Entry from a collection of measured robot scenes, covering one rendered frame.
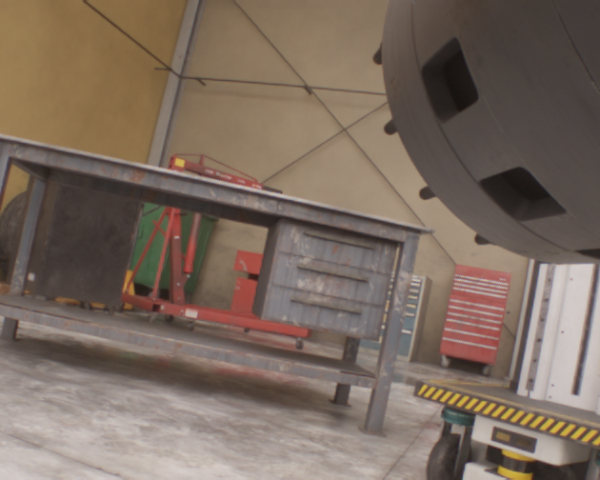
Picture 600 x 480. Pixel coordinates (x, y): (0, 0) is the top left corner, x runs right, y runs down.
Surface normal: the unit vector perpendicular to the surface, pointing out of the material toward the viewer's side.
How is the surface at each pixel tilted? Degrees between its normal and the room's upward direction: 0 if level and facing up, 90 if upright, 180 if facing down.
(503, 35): 121
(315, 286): 90
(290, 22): 90
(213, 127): 90
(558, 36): 126
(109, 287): 90
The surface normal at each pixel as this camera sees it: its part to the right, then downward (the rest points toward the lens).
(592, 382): -0.72, -0.19
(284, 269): 0.16, -0.04
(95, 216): 0.77, 0.11
